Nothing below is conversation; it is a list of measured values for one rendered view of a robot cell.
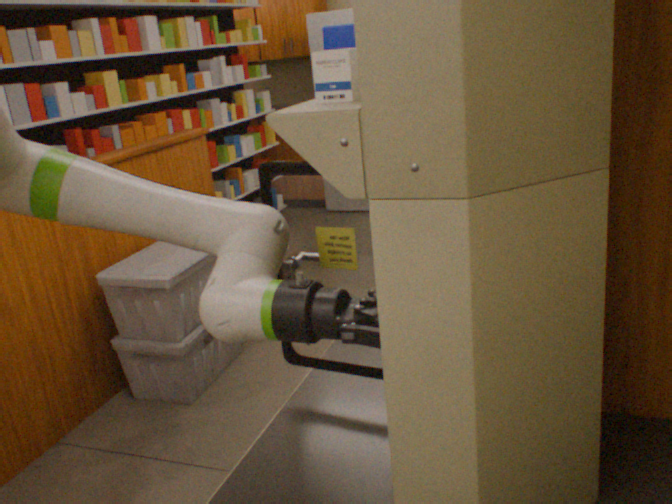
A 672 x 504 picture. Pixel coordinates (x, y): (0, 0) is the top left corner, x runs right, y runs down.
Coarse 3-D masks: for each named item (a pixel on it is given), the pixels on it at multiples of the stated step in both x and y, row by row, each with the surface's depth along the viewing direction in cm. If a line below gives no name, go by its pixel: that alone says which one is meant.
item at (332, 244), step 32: (288, 192) 113; (320, 192) 110; (288, 224) 116; (320, 224) 112; (352, 224) 109; (288, 256) 118; (320, 256) 115; (352, 256) 112; (352, 288) 114; (320, 352) 122; (352, 352) 118
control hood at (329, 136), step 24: (288, 120) 72; (312, 120) 71; (336, 120) 70; (360, 120) 70; (312, 144) 72; (336, 144) 71; (360, 144) 70; (336, 168) 72; (360, 168) 71; (360, 192) 72
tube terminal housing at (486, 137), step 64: (384, 0) 64; (448, 0) 62; (512, 0) 64; (576, 0) 67; (384, 64) 66; (448, 64) 64; (512, 64) 66; (576, 64) 70; (384, 128) 69; (448, 128) 66; (512, 128) 68; (576, 128) 72; (384, 192) 71; (448, 192) 68; (512, 192) 70; (576, 192) 74; (384, 256) 73; (448, 256) 71; (512, 256) 72; (576, 256) 77; (384, 320) 76; (448, 320) 73; (512, 320) 75; (576, 320) 79; (448, 384) 76; (512, 384) 77; (576, 384) 82; (448, 448) 79; (512, 448) 80; (576, 448) 85
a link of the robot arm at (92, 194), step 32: (64, 192) 101; (96, 192) 101; (128, 192) 102; (160, 192) 103; (192, 192) 107; (96, 224) 103; (128, 224) 103; (160, 224) 102; (192, 224) 102; (224, 224) 102; (256, 224) 102; (256, 256) 100
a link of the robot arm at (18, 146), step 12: (0, 108) 91; (0, 120) 90; (0, 132) 91; (12, 132) 96; (0, 144) 92; (12, 144) 96; (0, 156) 94; (12, 156) 97; (0, 168) 96; (12, 168) 98; (0, 180) 98
